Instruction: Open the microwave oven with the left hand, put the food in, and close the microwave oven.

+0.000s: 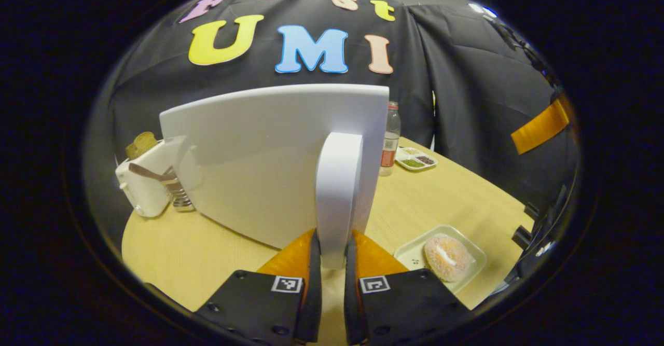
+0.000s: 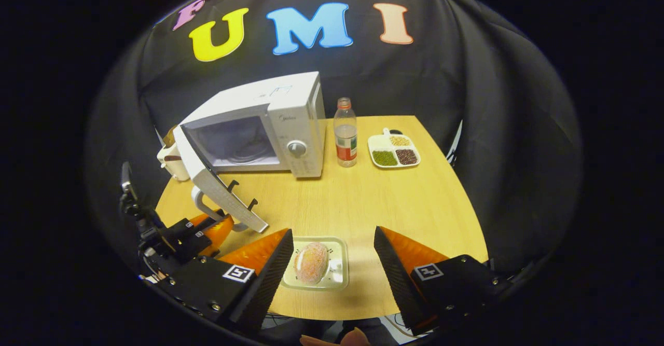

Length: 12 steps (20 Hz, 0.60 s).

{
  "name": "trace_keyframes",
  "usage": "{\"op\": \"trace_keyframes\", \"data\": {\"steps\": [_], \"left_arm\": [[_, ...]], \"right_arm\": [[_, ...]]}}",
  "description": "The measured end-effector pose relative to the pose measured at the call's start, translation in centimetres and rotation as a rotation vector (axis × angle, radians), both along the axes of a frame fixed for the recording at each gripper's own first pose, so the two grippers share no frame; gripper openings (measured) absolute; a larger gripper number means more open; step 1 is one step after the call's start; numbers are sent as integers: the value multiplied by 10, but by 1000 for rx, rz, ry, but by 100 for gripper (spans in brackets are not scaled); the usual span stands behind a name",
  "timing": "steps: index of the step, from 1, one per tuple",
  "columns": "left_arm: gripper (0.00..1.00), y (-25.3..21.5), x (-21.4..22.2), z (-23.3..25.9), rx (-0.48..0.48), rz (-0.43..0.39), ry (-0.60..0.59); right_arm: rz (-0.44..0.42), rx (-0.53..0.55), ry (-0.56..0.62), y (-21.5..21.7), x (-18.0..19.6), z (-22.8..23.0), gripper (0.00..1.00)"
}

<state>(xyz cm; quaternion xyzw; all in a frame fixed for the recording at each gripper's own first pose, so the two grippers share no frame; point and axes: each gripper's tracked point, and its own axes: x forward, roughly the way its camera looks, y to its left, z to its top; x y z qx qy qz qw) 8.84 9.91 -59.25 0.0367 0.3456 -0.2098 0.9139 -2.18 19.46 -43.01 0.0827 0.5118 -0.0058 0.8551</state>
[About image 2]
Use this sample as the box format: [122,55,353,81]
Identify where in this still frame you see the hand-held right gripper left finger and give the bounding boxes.
[156,228,295,336]

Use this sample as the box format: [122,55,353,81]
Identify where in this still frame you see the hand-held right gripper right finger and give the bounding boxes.
[373,226,502,336]

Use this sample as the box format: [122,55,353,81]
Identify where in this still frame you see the white toaster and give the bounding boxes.
[157,133,190,182]

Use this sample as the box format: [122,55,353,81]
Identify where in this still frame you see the white microwave oven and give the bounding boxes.
[173,71,326,233]

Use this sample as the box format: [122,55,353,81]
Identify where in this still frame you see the white divided plate with beans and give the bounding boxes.
[367,128,421,169]

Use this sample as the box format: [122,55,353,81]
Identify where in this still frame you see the crumb-coated round bread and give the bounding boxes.
[294,242,329,285]

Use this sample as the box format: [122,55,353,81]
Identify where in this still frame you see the clear plastic bottle red label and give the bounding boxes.
[334,97,358,168]

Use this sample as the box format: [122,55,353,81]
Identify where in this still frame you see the glass turntable plate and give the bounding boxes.
[215,141,270,164]

